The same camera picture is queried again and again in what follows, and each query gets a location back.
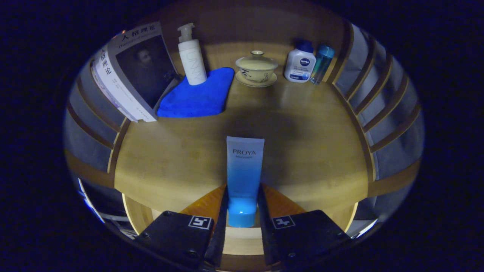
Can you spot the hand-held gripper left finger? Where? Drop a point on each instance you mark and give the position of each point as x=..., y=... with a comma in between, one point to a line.
x=221, y=226

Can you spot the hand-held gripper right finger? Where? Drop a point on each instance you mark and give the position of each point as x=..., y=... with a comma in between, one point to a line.
x=263, y=226

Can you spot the blue cosmetic tube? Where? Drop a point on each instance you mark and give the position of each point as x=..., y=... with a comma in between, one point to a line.
x=245, y=170

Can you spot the wooden countertop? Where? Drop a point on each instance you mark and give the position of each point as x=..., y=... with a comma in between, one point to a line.
x=181, y=158

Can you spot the wooden cabinet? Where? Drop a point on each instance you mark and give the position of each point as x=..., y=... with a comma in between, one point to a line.
x=242, y=22

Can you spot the blue cloth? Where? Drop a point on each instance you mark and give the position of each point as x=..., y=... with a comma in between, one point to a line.
x=196, y=98

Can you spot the lidded ceramic tea bowl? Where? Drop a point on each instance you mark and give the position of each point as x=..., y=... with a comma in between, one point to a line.
x=256, y=68

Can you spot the white pump bottle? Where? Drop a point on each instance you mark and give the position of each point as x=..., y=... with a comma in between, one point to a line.
x=193, y=64

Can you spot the white lotion bottle blue cap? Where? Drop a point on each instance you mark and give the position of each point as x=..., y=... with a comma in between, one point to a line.
x=300, y=64

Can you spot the teal bottle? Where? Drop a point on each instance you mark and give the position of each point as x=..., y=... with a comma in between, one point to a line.
x=322, y=64

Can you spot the thick white and black book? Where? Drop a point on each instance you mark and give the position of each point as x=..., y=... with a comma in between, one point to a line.
x=143, y=68

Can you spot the thin white book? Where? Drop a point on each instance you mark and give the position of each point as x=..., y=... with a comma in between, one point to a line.
x=99, y=84

